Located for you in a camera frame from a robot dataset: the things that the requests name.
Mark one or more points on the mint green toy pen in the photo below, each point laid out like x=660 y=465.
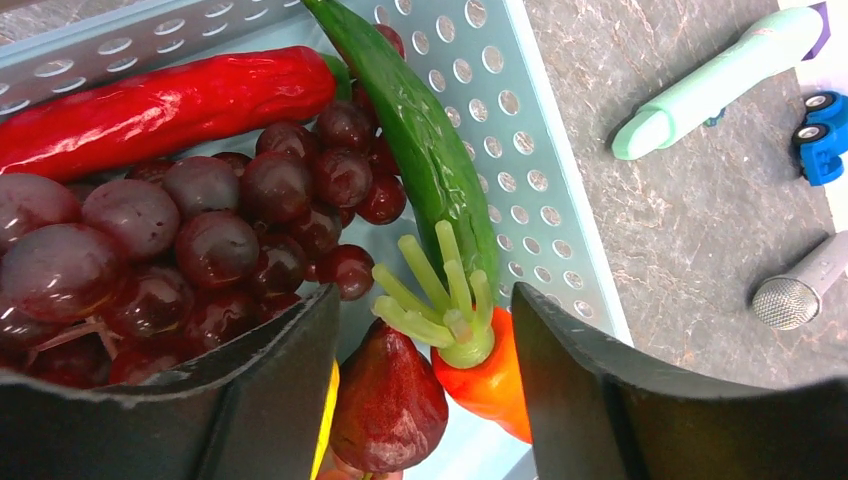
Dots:
x=772 y=45

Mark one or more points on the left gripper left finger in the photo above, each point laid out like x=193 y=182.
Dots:
x=250 y=409

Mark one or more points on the orange toy carrot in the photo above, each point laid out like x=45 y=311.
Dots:
x=471 y=339

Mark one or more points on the dark red grape bunch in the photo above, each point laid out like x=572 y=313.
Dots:
x=115 y=276

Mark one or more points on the grey toy microphone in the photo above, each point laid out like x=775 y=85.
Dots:
x=794 y=298

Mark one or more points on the yellow toy corn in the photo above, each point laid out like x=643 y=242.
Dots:
x=327 y=419

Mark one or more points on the dark red toy fig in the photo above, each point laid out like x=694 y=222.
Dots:
x=391 y=410

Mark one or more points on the green toy cucumber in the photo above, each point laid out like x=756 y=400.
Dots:
x=436 y=170

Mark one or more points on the blue toy car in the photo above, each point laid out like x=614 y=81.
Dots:
x=821 y=138

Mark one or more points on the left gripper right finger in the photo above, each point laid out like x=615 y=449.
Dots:
x=601 y=409

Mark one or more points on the red toy chili pepper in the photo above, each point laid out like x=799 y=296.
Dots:
x=148 y=116

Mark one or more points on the light blue plastic basket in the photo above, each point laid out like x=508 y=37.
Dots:
x=480 y=58

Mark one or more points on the light red grape bunch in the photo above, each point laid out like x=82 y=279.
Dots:
x=334 y=469

